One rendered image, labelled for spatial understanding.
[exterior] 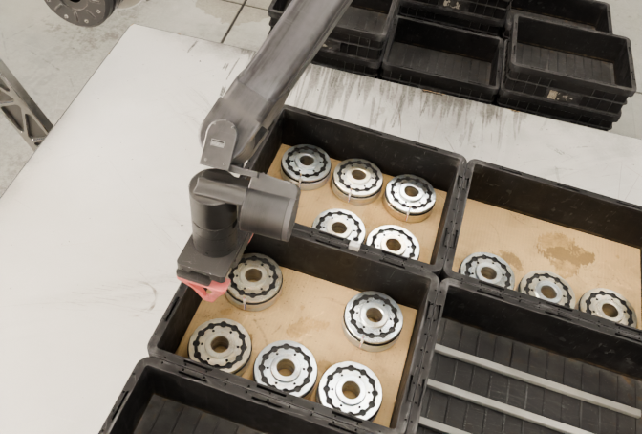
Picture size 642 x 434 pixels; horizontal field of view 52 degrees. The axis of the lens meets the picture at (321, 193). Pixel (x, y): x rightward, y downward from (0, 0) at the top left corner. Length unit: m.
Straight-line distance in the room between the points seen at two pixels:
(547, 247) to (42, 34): 2.43
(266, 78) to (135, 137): 0.90
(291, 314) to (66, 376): 0.42
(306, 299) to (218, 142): 0.50
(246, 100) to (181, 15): 2.49
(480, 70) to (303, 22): 1.76
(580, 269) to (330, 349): 0.53
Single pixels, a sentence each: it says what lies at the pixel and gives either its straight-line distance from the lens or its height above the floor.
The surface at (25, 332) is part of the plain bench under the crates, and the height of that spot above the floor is 0.70.
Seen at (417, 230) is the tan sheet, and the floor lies 0.83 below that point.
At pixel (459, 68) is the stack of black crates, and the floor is 0.38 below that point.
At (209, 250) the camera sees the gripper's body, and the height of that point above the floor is 1.17.
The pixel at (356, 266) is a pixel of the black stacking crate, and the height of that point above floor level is 0.90.
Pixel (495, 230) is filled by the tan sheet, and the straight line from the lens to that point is 1.36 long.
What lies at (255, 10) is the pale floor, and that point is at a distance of 3.28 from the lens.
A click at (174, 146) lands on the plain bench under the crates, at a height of 0.70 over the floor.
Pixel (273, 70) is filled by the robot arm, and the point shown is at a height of 1.36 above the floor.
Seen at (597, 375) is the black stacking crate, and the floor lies 0.83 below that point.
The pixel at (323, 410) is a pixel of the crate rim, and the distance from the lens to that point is 0.99.
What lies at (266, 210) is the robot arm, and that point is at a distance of 0.75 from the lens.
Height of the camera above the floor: 1.84
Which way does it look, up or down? 49 degrees down
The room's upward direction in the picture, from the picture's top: 8 degrees clockwise
